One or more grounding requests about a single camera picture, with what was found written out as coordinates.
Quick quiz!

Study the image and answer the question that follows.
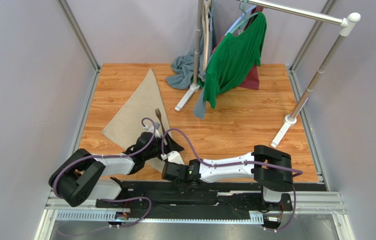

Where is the dark wooden fork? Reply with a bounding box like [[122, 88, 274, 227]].
[[155, 108, 166, 138]]

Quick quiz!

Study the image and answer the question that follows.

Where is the beige linen napkin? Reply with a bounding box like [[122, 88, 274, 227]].
[[101, 68, 172, 173]]

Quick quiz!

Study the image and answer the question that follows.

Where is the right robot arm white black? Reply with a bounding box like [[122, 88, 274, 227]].
[[162, 145, 302, 203]]

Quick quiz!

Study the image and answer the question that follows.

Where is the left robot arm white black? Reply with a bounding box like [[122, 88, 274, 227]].
[[48, 131, 184, 207]]

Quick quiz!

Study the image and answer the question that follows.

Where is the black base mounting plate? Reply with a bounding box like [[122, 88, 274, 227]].
[[93, 177, 297, 224]]

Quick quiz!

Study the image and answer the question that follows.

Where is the blue-grey garment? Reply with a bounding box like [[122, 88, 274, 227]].
[[165, 6, 216, 120]]

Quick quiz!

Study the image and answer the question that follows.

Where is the maroon garment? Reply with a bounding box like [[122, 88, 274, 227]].
[[212, 4, 264, 90]]

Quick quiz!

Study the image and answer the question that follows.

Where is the green t-shirt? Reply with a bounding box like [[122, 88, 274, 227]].
[[203, 12, 267, 109]]

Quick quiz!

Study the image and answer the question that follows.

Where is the beige wooden clothes hanger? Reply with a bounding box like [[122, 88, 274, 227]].
[[202, 0, 212, 68]]

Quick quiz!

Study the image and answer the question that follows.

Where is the teal clothes hanger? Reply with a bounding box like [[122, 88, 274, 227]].
[[225, 0, 257, 35]]

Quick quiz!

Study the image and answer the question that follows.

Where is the silver white clothes rack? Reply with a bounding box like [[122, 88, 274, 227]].
[[175, 0, 361, 148]]

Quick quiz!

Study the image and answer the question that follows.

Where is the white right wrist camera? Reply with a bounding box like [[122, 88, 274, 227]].
[[161, 151, 185, 165]]

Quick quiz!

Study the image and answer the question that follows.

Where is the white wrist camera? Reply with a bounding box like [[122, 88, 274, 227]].
[[143, 122, 161, 138], [161, 151, 185, 165]]

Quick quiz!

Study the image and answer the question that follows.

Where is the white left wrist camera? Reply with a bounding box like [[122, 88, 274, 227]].
[[143, 122, 161, 138]]

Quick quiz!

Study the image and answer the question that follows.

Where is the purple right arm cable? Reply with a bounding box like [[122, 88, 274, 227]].
[[161, 128, 304, 233]]

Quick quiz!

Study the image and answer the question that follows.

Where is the aluminium frame rail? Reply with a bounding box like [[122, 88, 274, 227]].
[[45, 181, 354, 240]]

